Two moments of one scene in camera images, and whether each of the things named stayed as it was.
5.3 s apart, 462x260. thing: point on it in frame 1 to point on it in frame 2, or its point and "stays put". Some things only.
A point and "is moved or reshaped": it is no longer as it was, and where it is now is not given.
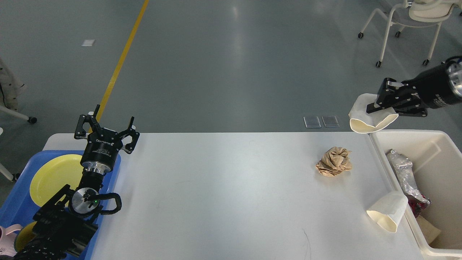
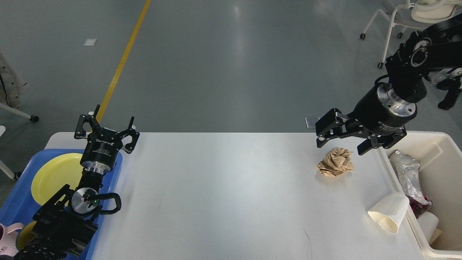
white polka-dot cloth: [11, 88] stays put
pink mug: [7, 235] stays put
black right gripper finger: [417, 109] to [386, 140]
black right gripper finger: [392, 93] to [330, 125]
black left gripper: [100, 151] stays put
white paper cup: [362, 122] is moved or reshaped
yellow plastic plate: [51, 173] stays put
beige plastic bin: [436, 159] stays put
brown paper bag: [429, 230] to [435, 242]
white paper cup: [387, 211] stays put
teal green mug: [24, 236] stays put
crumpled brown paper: [335, 160] stays put
